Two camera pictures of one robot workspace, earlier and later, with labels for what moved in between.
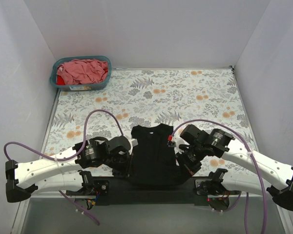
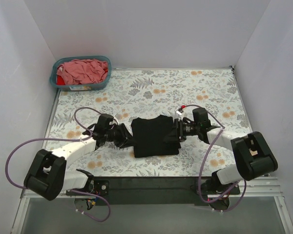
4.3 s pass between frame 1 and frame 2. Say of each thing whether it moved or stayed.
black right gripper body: moved
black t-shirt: moved
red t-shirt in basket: stayed
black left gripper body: moved
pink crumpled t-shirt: stayed
